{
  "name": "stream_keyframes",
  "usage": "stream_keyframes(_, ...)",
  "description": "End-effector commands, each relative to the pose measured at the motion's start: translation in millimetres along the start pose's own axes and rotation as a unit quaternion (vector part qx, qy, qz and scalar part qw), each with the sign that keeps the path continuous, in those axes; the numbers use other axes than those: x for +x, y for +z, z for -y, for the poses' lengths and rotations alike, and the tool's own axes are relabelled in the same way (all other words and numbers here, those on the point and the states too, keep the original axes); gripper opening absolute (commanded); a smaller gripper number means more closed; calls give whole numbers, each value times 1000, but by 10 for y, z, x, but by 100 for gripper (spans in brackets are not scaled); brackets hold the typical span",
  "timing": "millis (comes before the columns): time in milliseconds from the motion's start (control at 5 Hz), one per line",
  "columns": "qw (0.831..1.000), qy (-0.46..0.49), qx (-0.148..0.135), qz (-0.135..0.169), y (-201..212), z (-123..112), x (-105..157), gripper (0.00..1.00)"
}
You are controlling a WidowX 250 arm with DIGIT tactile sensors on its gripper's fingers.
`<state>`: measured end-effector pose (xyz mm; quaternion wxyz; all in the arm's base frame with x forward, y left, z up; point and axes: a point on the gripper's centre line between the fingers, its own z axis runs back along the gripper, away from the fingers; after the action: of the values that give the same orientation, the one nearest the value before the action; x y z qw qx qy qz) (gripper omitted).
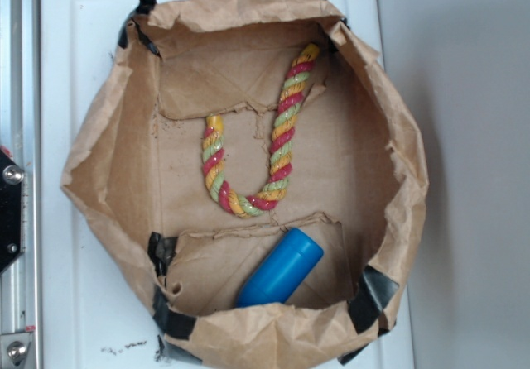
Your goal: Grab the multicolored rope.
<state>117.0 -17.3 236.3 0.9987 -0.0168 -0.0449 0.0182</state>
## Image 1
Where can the metal corner bracket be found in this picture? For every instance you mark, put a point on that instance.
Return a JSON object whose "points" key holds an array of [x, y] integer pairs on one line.
{"points": [[17, 351]]}

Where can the aluminium frame rail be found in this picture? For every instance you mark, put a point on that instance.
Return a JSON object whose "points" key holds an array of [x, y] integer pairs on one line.
{"points": [[20, 111]]}

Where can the black mounting bracket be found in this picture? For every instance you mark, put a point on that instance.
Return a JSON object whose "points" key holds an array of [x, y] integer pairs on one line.
{"points": [[12, 177]]}

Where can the brown paper bag bin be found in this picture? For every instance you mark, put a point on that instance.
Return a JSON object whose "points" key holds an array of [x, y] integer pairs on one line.
{"points": [[224, 124]]}

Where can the blue plastic cylinder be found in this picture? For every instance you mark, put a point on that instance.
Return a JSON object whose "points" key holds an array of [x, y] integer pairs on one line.
{"points": [[282, 271]]}

